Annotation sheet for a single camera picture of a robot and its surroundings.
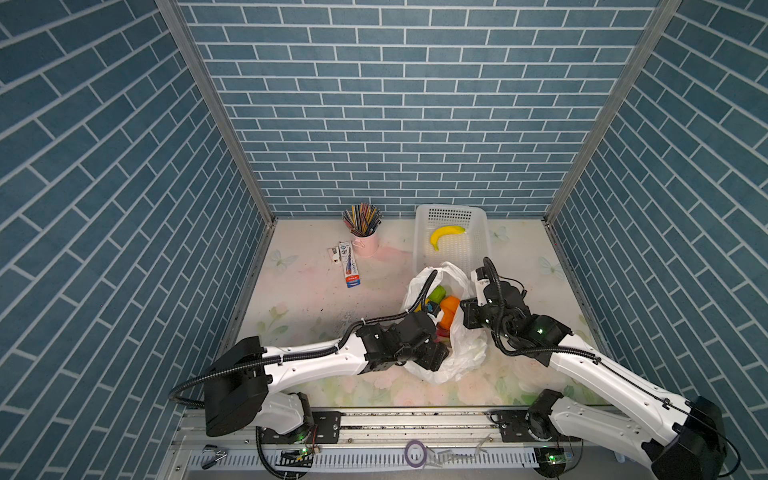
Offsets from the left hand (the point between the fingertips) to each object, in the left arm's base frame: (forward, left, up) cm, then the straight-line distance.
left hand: (441, 350), depth 76 cm
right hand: (+11, -5, +6) cm, 14 cm away
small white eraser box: (+39, +33, -9) cm, 52 cm away
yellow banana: (+50, -7, -8) cm, 51 cm away
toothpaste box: (+38, +28, -10) cm, 49 cm away
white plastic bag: (+2, -8, -2) cm, 8 cm away
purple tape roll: (-21, +5, -11) cm, 24 cm away
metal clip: (-20, +56, -11) cm, 60 cm away
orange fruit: (+15, -5, -3) cm, 16 cm away
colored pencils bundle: (+45, +23, +3) cm, 50 cm away
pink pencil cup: (+39, +22, -5) cm, 45 cm away
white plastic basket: (+41, -16, -10) cm, 45 cm away
